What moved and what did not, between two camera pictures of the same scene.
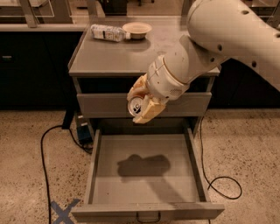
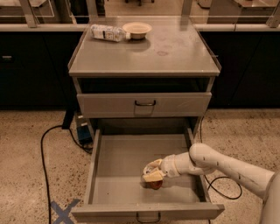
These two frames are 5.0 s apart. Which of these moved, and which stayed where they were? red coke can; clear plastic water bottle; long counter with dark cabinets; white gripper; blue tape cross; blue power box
Moved: white gripper; red coke can
Stayed: clear plastic water bottle; blue power box; long counter with dark cabinets; blue tape cross
